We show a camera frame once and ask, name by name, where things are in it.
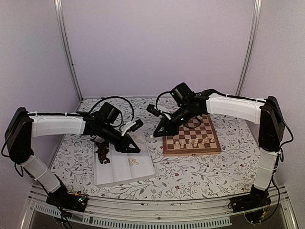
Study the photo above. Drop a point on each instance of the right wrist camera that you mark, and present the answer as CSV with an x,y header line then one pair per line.
x,y
160,111

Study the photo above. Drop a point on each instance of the floral patterned table mat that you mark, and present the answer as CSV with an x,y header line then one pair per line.
x,y
177,178

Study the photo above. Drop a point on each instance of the light chess pieces pile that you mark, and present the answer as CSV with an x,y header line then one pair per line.
x,y
136,159

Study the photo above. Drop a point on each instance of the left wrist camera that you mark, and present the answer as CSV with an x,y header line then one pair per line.
x,y
131,126

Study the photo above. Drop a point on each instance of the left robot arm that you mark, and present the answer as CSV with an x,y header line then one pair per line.
x,y
25,126

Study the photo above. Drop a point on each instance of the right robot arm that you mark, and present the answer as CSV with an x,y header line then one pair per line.
x,y
264,112

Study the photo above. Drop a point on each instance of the wooden chessboard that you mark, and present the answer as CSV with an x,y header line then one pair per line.
x,y
198,127

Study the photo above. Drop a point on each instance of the aluminium frame post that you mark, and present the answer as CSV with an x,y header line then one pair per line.
x,y
66,47
250,46

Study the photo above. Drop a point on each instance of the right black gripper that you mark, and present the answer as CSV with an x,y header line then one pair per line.
x,y
170,130

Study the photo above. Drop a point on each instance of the left aluminium frame post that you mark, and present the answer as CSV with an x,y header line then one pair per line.
x,y
66,47

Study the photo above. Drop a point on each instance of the right aluminium frame post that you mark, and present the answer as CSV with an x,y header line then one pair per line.
x,y
250,46

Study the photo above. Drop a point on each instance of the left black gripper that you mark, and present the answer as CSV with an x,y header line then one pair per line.
x,y
123,146

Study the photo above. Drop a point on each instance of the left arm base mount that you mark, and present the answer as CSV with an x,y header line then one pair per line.
x,y
68,201

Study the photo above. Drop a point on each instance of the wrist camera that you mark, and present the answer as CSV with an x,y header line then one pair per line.
x,y
160,111
131,126

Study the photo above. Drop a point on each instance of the dark chess pieces pile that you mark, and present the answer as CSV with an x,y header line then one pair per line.
x,y
102,151

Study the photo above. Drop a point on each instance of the white divided tray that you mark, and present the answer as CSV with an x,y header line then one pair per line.
x,y
124,168

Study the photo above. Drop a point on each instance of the front aluminium rail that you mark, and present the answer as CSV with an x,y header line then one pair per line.
x,y
210,213

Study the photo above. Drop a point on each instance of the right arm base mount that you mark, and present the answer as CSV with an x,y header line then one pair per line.
x,y
259,206

